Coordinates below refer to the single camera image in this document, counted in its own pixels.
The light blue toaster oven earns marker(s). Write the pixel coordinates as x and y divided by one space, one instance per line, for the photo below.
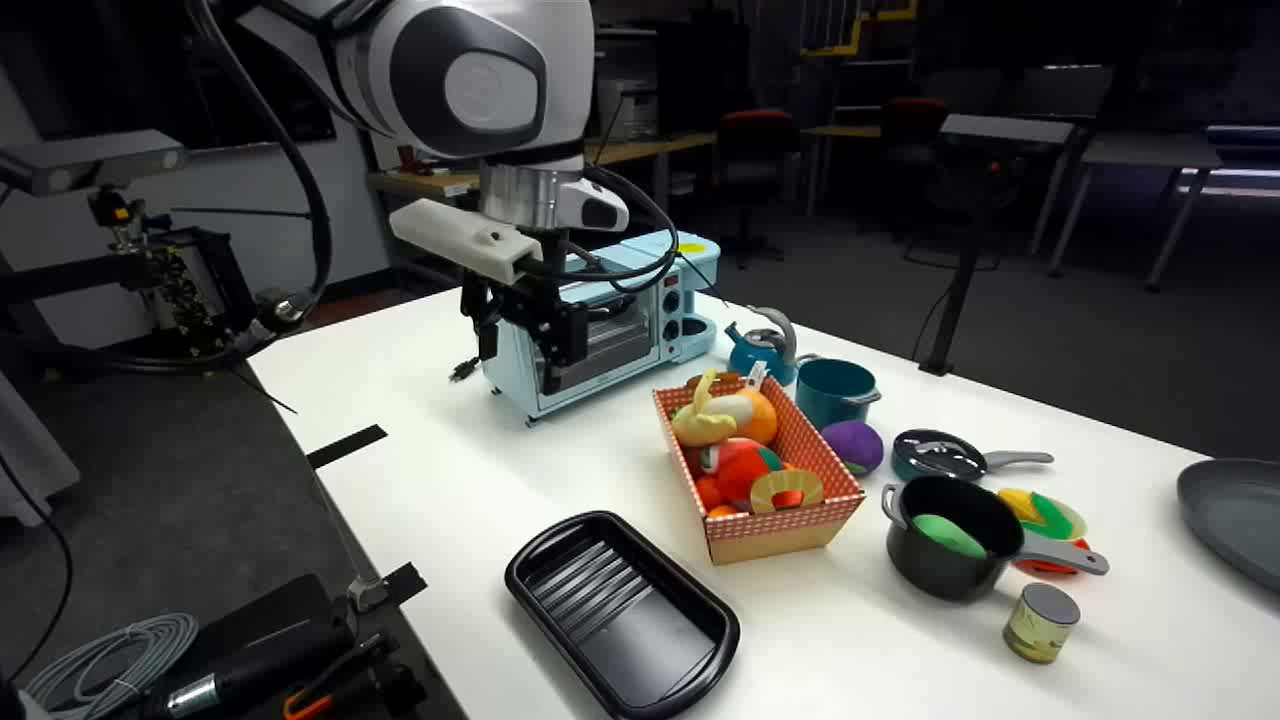
631 328

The teal toy kettle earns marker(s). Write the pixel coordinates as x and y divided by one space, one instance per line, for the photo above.
770 347

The purple toy eggplant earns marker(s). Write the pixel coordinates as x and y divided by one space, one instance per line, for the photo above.
856 445

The black grill tray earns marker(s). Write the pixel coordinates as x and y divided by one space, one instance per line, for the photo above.
643 634

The orange checkered cardboard box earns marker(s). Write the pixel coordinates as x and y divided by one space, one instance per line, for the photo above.
737 532

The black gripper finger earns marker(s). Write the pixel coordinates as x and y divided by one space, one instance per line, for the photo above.
485 347
560 342

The teal toy pot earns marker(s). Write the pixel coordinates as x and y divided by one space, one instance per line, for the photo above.
834 389

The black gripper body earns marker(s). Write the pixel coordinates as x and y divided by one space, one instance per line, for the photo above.
523 315

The black saucepan with green food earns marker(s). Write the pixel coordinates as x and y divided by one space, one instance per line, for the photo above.
952 536

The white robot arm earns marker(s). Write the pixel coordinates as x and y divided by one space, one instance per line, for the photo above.
503 85

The toy donut slice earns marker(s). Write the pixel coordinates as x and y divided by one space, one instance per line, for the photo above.
785 488

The colourful toy food pile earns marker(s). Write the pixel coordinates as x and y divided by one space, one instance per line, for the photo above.
1053 522

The yellow banana plushie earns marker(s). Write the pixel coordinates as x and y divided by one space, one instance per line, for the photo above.
717 409

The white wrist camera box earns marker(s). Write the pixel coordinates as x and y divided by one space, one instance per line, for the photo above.
464 238

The small dark frying pan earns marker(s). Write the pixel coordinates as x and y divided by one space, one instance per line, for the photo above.
943 454

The grey camera on stand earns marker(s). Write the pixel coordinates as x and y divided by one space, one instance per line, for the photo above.
91 162

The grey plate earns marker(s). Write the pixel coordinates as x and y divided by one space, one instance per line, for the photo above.
1235 510

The red toy tomato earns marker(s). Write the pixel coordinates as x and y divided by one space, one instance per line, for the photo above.
737 465

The small tin can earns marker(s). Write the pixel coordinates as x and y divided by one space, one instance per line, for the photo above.
1042 623

